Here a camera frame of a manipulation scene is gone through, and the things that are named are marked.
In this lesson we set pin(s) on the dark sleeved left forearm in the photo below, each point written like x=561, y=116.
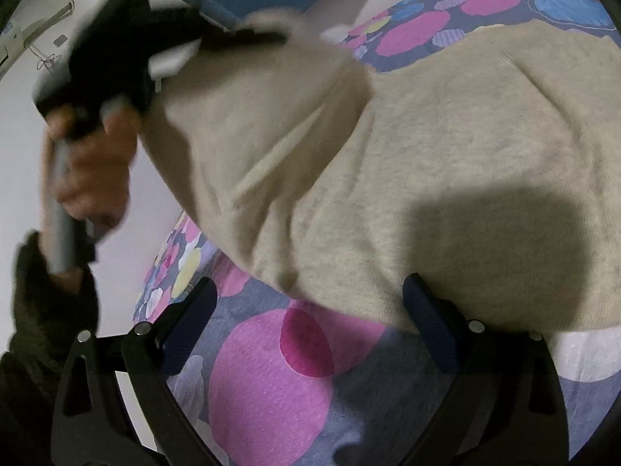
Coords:
x=47, y=321

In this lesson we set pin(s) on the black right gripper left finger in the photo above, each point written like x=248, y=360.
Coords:
x=216, y=38

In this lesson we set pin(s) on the person's left hand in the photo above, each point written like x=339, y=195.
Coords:
x=95, y=186

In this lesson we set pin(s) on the colourful polka dot bedsheet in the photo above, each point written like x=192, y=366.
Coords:
x=276, y=381

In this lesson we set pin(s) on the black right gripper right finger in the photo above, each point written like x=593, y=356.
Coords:
x=504, y=405

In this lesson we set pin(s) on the beige knit sweater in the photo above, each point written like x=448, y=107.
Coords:
x=490, y=168

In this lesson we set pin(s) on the wall-mounted cable fixture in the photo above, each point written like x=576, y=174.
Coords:
x=15, y=41

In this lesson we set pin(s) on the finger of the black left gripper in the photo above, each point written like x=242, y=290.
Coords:
x=91, y=425

